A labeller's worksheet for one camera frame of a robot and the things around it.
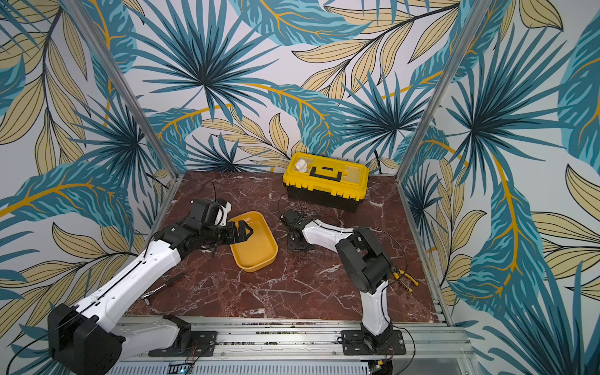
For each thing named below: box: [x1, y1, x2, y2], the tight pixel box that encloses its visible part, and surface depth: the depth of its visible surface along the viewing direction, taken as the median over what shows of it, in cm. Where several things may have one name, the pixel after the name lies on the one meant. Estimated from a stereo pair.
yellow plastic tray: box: [227, 210, 279, 273], surface depth 92 cm
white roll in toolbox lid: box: [295, 158, 308, 173], surface depth 97 cm
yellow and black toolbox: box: [282, 152, 370, 213], surface depth 99 cm
